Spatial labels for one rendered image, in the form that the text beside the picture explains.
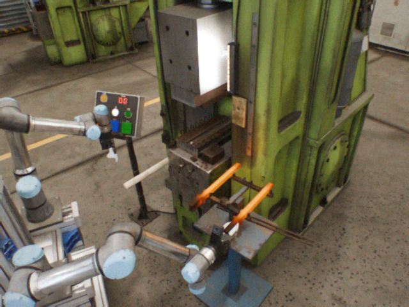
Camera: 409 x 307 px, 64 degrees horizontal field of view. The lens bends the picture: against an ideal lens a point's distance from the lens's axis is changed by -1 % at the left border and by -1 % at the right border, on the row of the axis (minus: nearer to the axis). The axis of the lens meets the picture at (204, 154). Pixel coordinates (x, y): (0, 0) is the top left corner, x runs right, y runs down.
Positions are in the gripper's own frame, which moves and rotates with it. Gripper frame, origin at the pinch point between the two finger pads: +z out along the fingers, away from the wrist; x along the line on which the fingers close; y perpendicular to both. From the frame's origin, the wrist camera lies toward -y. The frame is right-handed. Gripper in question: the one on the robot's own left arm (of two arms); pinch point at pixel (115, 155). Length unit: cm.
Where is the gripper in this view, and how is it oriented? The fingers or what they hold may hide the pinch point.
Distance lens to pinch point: 220.1
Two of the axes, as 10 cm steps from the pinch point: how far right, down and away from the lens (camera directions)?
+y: -9.2, 2.6, -3.1
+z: 0.3, 8.1, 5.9
